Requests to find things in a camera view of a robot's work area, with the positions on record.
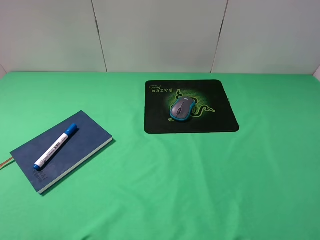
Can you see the black green logo mouse pad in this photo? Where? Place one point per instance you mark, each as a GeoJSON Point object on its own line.
{"type": "Point", "coordinates": [212, 112]}

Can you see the blue white whiteboard marker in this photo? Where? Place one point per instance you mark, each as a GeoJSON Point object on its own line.
{"type": "Point", "coordinates": [38, 165]}

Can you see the green table cloth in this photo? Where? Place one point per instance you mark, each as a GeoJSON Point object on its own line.
{"type": "Point", "coordinates": [259, 183]}

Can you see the brown notebook ribbon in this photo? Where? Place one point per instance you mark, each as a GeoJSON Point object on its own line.
{"type": "Point", "coordinates": [7, 162]}

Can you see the grey teal computer mouse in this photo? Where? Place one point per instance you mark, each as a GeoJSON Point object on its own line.
{"type": "Point", "coordinates": [182, 108]}

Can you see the dark blue notebook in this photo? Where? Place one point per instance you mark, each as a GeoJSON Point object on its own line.
{"type": "Point", "coordinates": [87, 140]}

